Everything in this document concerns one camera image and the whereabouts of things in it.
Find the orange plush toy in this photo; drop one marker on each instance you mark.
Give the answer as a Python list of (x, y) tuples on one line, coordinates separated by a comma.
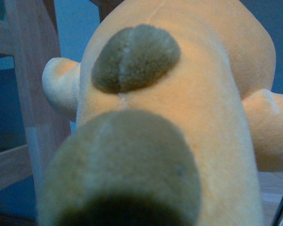
[(175, 118)]

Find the wooden shelf unit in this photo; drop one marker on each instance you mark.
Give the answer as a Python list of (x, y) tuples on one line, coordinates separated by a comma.
[(30, 36)]

